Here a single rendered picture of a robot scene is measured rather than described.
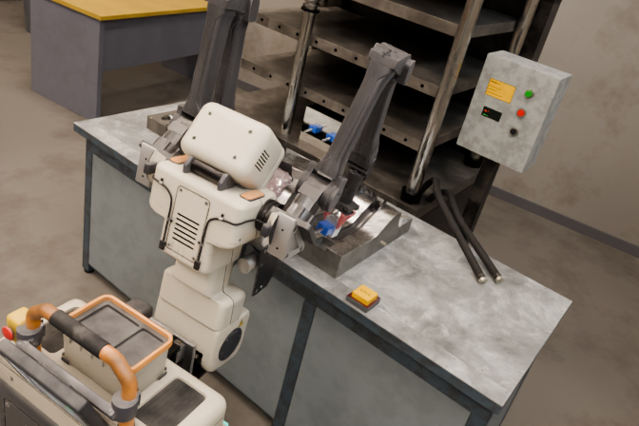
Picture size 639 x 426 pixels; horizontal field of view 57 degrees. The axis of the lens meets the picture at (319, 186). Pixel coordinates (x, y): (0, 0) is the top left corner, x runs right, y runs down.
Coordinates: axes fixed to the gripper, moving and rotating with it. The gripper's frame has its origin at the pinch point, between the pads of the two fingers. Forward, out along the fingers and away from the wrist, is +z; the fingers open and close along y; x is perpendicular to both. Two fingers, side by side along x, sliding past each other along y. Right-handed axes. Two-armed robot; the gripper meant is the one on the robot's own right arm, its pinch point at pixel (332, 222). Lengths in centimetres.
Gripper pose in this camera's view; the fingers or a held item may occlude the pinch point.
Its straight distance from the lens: 188.6
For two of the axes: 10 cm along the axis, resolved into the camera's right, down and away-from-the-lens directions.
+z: -3.8, 8.3, 4.1
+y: -7.3, -5.4, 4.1
